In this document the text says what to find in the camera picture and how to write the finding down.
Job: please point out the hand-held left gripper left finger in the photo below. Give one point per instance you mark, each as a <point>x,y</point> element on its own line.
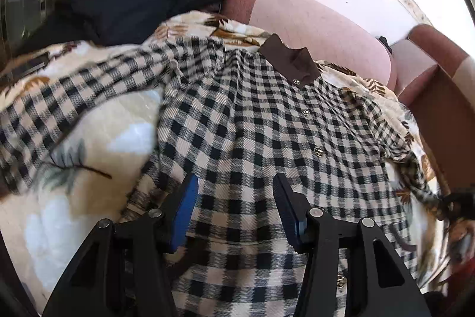
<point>183,218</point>

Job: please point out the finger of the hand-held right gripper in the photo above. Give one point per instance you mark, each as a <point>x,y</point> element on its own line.
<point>462,200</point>

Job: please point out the black and beige checkered shirt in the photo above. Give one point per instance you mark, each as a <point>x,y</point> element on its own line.
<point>241,124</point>

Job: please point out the small black object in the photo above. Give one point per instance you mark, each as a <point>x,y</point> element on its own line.
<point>384,43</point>

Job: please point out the pink and maroon sofa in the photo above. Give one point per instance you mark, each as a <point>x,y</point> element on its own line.
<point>315,12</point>

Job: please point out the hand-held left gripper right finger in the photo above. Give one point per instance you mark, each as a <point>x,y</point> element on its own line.
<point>288,211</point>

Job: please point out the leaf print blanket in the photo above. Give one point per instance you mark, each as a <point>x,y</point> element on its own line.
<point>92,138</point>

